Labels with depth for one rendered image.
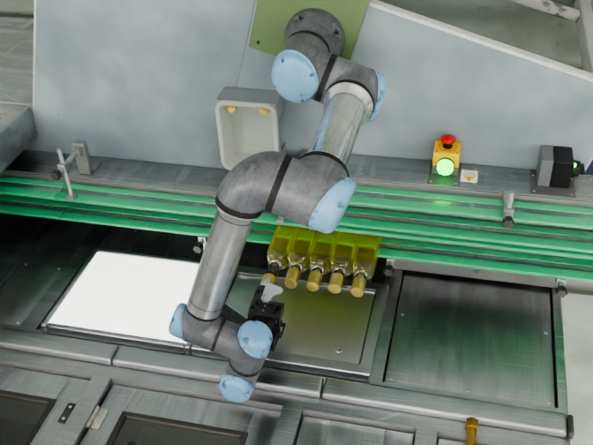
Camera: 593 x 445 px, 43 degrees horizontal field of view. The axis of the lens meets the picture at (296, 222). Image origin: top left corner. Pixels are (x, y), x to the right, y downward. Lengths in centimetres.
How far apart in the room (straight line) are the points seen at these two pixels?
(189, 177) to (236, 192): 85
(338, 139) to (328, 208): 20
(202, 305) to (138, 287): 63
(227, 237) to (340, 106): 39
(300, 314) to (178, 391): 38
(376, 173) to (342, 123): 49
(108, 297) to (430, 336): 89
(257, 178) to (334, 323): 71
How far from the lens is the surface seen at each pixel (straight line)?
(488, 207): 200
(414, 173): 207
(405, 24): 196
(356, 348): 194
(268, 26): 196
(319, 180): 140
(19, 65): 275
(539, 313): 215
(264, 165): 140
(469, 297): 216
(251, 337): 160
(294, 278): 193
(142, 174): 232
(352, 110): 164
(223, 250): 150
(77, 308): 217
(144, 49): 219
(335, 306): 205
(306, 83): 173
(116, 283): 221
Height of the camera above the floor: 255
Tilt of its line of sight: 50 degrees down
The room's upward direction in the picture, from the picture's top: 159 degrees counter-clockwise
